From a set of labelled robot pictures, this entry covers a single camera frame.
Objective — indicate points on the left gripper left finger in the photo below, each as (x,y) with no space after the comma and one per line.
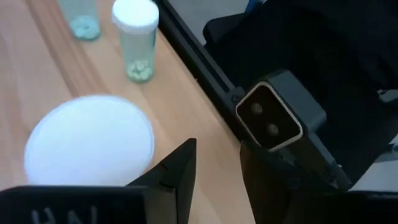
(171,193)

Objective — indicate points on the black table edge frame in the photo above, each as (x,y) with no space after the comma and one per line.
(199,67)

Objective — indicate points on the large amber pill bottle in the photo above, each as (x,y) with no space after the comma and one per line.
(90,140)

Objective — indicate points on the slim clear pill bottle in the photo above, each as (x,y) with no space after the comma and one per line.
(136,18)
(82,28)

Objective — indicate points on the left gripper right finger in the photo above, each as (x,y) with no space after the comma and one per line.
(264,186)

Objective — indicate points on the black two-lens camera box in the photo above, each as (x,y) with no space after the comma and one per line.
(269,118)

